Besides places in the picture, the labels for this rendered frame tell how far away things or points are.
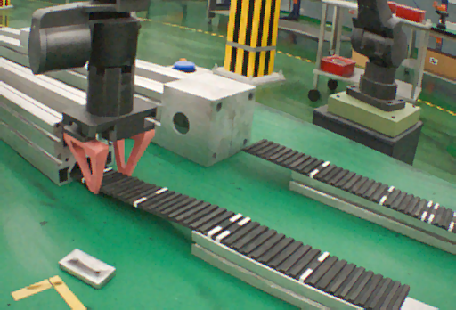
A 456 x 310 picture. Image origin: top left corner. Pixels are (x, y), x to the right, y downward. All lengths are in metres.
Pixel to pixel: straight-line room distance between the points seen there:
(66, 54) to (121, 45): 0.06
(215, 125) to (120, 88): 0.17
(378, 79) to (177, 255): 0.59
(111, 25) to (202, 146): 0.23
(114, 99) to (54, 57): 0.09
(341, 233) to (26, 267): 0.35
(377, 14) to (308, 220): 0.45
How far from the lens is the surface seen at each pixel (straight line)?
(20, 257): 0.45
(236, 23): 3.95
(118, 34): 0.46
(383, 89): 0.90
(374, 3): 0.82
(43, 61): 0.43
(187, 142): 0.62
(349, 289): 0.38
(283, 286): 0.40
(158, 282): 0.41
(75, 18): 0.45
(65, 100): 0.63
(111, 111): 0.48
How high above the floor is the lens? 1.06
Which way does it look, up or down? 23 degrees down
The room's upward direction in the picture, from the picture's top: 6 degrees clockwise
